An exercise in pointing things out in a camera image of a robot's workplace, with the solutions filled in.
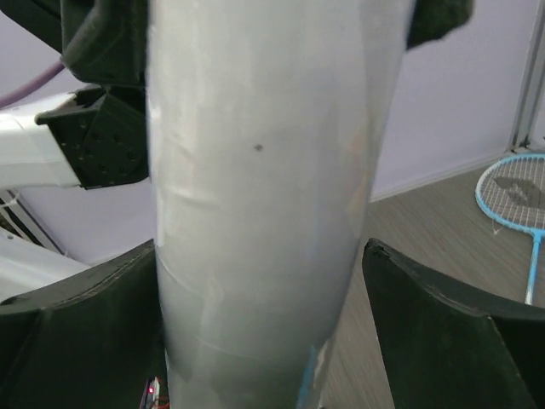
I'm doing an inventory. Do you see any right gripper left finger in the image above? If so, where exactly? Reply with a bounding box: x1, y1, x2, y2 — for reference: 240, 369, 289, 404
1, 241, 166, 408

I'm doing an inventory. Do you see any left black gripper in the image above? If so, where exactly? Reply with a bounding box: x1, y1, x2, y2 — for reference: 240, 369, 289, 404
35, 0, 149, 189

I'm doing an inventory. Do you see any blue racket top left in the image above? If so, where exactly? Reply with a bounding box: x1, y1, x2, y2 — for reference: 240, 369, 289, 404
474, 153, 544, 305

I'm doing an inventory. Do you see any white shuttlecock tube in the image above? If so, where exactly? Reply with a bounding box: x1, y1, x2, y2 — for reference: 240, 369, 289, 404
146, 0, 414, 408

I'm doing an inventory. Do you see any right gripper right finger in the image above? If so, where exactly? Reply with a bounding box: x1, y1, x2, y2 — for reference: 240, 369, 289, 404
362, 239, 544, 409

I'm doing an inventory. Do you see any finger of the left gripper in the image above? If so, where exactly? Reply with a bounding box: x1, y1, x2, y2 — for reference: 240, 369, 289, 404
406, 0, 475, 51

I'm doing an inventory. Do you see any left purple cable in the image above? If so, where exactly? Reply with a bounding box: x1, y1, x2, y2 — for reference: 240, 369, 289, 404
0, 59, 67, 110

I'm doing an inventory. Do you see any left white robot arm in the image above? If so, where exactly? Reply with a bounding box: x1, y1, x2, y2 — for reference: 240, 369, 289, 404
1, 1, 148, 189

